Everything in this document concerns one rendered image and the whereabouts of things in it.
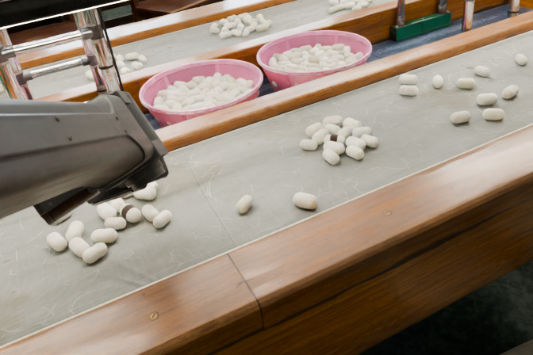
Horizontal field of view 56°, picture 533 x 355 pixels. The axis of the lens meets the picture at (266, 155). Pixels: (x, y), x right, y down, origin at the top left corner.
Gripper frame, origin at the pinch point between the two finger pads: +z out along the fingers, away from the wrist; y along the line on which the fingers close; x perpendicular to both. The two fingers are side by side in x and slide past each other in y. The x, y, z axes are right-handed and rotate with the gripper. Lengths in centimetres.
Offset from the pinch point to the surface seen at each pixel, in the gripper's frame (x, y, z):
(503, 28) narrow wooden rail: -7, -92, 17
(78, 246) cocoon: 6.7, 8.3, 1.2
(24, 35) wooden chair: -127, 14, 203
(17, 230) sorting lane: 0.4, 16.2, 11.6
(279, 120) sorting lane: -3.3, -31.2, 16.3
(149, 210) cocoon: 5.3, -2.1, 3.0
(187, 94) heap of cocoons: -18.7, -20.6, 34.3
